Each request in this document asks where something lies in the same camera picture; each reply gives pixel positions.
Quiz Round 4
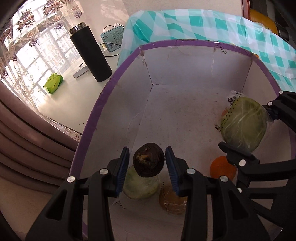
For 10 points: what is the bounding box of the yellow sofa cushion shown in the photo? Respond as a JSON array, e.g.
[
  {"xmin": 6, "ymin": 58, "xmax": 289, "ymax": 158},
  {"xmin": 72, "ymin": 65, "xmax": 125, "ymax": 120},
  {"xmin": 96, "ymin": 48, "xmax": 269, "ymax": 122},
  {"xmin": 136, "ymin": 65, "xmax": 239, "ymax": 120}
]
[{"xmin": 250, "ymin": 9, "xmax": 278, "ymax": 35}]

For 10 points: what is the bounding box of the green tissue packet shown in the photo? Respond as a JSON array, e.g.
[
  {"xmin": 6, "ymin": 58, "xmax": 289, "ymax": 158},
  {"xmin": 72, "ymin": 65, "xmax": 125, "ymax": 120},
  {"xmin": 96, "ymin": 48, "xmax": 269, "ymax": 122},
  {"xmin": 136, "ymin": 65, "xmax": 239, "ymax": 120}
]
[{"xmin": 43, "ymin": 73, "xmax": 63, "ymax": 94}]

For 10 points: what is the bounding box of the red wooden door frame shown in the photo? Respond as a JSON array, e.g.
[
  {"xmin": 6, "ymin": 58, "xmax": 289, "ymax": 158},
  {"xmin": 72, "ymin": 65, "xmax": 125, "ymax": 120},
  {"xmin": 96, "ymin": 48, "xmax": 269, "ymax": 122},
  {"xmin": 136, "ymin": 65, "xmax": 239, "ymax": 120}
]
[{"xmin": 241, "ymin": 0, "xmax": 250, "ymax": 20}]

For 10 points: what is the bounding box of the green apple half cut up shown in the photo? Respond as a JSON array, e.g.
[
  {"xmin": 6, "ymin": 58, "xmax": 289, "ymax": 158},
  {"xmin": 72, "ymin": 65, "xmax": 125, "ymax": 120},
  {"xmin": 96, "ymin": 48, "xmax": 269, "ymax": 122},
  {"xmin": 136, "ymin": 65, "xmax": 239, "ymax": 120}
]
[{"xmin": 122, "ymin": 166, "xmax": 159, "ymax": 200}]

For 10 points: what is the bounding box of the black power cable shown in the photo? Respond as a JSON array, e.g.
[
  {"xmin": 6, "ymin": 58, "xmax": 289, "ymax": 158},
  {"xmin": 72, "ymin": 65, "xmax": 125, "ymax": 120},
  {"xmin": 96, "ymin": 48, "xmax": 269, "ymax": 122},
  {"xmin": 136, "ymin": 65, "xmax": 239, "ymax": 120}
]
[{"xmin": 79, "ymin": 22, "xmax": 125, "ymax": 68}]

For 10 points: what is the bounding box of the teal white checkered tablecloth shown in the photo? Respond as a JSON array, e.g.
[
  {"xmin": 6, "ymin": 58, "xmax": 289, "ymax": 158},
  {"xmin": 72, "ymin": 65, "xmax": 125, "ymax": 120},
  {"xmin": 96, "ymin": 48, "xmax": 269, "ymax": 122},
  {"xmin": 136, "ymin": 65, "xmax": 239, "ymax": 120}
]
[{"xmin": 118, "ymin": 9, "xmax": 295, "ymax": 91}]

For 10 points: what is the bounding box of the pink heavy drape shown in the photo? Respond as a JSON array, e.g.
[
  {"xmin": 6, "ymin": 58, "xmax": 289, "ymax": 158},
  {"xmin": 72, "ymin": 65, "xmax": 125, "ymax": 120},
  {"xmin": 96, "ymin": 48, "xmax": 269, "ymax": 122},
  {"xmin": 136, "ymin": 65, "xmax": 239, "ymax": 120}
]
[{"xmin": 1, "ymin": 84, "xmax": 78, "ymax": 193}]

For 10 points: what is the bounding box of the dark round passion fruit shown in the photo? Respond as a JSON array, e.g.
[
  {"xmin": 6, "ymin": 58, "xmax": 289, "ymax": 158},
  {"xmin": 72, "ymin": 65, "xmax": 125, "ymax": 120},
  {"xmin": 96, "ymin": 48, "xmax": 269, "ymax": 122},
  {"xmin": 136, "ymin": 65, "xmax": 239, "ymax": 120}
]
[{"xmin": 133, "ymin": 143, "xmax": 165, "ymax": 178}]

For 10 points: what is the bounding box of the purple rimmed cardboard box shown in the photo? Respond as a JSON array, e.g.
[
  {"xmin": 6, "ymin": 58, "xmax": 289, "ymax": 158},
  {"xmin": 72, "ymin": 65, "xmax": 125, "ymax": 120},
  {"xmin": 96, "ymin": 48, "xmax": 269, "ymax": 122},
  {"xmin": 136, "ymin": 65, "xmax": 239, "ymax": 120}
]
[{"xmin": 70, "ymin": 40, "xmax": 295, "ymax": 240}]

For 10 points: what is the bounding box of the green apple half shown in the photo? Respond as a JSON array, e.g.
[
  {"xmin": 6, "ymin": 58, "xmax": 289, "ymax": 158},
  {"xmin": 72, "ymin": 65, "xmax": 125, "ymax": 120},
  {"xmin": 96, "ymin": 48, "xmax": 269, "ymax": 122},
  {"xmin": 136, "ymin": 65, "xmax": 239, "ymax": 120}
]
[{"xmin": 215, "ymin": 90, "xmax": 273, "ymax": 153}]

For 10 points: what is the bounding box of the white power adapter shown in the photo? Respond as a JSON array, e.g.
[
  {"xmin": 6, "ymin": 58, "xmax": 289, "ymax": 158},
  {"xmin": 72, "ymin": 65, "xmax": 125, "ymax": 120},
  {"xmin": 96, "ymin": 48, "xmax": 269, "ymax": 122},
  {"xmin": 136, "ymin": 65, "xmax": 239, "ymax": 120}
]
[{"xmin": 73, "ymin": 66, "xmax": 89, "ymax": 79}]

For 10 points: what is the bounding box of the floral lace curtain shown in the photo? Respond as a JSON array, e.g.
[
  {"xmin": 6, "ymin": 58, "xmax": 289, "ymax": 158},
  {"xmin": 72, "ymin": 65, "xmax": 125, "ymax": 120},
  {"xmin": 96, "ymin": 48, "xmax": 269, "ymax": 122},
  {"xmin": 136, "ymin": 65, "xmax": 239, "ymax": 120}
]
[{"xmin": 1, "ymin": 1, "xmax": 83, "ymax": 140}]

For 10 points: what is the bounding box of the brown pear half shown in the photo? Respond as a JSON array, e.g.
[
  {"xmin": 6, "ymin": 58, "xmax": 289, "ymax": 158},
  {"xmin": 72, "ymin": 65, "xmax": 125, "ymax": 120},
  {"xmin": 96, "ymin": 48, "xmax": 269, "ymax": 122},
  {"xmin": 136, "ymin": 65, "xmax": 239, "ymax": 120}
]
[{"xmin": 159, "ymin": 186, "xmax": 187, "ymax": 215}]

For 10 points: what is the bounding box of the black thermos bottle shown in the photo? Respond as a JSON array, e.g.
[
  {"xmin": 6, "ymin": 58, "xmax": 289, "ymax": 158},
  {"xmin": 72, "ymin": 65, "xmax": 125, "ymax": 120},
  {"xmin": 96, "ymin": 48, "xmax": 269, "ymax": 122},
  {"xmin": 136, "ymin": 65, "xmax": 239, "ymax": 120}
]
[{"xmin": 69, "ymin": 22, "xmax": 112, "ymax": 82}]

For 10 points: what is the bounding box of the teal electronic device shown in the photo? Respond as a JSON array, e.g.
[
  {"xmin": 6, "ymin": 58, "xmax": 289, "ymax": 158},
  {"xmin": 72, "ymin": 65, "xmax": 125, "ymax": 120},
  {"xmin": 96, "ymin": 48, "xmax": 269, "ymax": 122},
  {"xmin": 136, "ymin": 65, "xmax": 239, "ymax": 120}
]
[{"xmin": 100, "ymin": 25, "xmax": 124, "ymax": 52}]

